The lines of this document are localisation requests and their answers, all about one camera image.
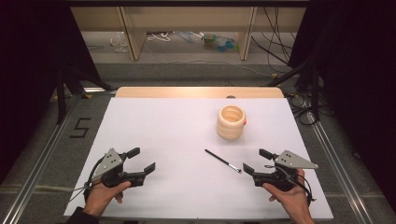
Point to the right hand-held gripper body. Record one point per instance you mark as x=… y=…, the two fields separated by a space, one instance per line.
x=280 y=179

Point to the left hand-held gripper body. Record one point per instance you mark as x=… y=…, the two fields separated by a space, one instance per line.
x=112 y=169

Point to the black pen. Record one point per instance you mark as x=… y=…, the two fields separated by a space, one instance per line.
x=222 y=160

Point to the ribbed wooden cup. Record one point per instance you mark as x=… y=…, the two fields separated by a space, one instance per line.
x=230 y=127

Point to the person's right hand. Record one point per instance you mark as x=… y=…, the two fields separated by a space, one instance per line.
x=292 y=199

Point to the person's left hand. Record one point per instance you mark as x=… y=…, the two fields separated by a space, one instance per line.
x=101 y=196

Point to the white table mat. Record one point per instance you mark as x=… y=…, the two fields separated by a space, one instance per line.
x=174 y=130

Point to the black metal stand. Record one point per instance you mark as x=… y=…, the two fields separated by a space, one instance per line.
x=62 y=93
x=315 y=90

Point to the light wooden table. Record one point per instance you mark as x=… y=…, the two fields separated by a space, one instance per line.
x=186 y=92

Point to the clear plastic bag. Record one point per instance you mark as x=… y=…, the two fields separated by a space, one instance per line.
x=119 y=42

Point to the black curtain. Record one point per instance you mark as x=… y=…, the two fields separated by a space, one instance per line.
x=28 y=77
x=361 y=93

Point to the colourful plastic pack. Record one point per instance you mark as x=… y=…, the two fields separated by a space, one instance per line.
x=219 y=43

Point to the light wooden shelf unit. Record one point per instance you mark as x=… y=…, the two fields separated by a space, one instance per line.
x=186 y=18

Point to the metal floor rail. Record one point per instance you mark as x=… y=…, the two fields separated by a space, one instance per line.
x=34 y=177
x=339 y=168

